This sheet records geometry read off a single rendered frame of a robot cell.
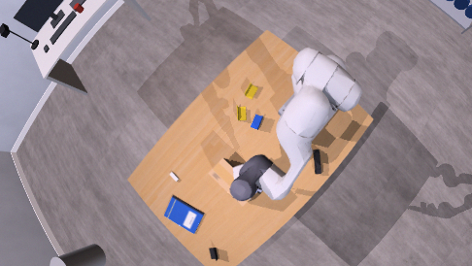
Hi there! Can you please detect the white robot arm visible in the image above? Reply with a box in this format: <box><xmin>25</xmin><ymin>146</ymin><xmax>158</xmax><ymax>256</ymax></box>
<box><xmin>230</xmin><ymin>48</ymin><xmax>362</xmax><ymax>201</ymax></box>

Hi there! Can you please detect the blue rectangular block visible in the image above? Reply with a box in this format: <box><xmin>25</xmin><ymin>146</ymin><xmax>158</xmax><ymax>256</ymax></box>
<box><xmin>251</xmin><ymin>115</ymin><xmax>263</xmax><ymax>130</ymax></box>

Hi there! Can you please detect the blue notebook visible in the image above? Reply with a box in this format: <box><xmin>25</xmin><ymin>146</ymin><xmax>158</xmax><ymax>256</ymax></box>
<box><xmin>164</xmin><ymin>195</ymin><xmax>204</xmax><ymax>233</ymax></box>

